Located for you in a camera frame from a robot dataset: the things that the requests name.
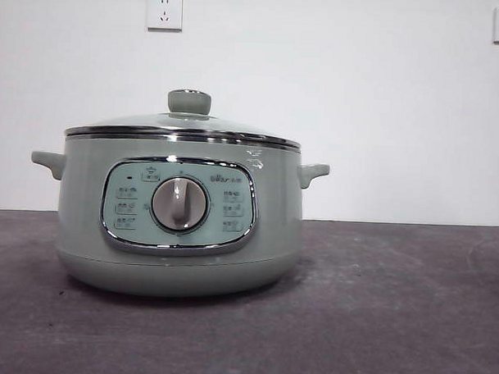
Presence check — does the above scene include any pale green electric cooking pot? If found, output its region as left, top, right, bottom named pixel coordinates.
left=25, top=131, right=332, bottom=303

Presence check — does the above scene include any glass lid with green knob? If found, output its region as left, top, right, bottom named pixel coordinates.
left=64, top=84, right=304, bottom=151

